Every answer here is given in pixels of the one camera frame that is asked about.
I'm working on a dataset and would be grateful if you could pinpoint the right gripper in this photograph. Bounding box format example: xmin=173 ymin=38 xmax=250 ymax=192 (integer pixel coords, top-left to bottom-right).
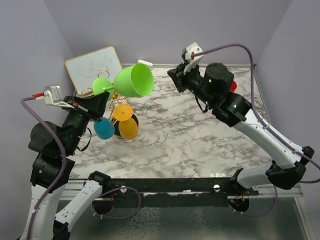
xmin=168 ymin=61 xmax=216 ymax=109

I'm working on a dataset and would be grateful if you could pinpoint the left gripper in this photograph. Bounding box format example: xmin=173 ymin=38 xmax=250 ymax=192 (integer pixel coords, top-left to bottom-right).
xmin=62 ymin=90 xmax=111 ymax=154

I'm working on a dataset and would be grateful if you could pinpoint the orange wine glass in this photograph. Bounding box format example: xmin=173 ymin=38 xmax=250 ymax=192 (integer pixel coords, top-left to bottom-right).
xmin=113 ymin=104 xmax=139 ymax=140

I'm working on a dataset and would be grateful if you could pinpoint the green wine glass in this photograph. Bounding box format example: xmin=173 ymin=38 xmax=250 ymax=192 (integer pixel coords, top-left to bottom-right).
xmin=92 ymin=63 xmax=154 ymax=98

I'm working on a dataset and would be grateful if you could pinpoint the red wine glass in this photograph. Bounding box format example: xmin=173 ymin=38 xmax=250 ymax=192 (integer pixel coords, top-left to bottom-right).
xmin=230 ymin=81 xmax=238 ymax=92

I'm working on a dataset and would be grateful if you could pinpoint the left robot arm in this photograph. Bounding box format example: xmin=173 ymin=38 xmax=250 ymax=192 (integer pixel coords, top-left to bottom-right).
xmin=20 ymin=90 xmax=111 ymax=240

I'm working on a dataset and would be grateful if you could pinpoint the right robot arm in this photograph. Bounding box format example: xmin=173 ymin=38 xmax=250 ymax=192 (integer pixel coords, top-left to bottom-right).
xmin=167 ymin=63 xmax=315 ymax=196

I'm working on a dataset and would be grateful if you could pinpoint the blue wine glass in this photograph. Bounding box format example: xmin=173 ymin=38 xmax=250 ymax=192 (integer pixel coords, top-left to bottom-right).
xmin=93 ymin=117 xmax=115 ymax=140

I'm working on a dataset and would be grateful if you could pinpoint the white whiteboard eraser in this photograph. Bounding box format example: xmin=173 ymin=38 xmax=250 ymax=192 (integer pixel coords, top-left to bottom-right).
xmin=137 ymin=59 xmax=154 ymax=70

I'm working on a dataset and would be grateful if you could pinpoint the whiteboard with wooden frame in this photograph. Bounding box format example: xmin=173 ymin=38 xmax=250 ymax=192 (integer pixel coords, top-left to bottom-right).
xmin=64 ymin=46 xmax=123 ymax=95

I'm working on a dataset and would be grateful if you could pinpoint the gold wire glass rack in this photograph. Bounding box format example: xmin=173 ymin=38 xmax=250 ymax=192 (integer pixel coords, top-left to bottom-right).
xmin=76 ymin=70 xmax=140 ymax=139

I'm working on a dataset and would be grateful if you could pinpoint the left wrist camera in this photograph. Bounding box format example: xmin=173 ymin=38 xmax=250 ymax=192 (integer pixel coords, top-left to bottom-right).
xmin=32 ymin=85 xmax=73 ymax=108

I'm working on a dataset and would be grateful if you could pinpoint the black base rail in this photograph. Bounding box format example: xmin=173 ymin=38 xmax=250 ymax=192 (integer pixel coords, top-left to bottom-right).
xmin=88 ymin=171 xmax=259 ymax=208

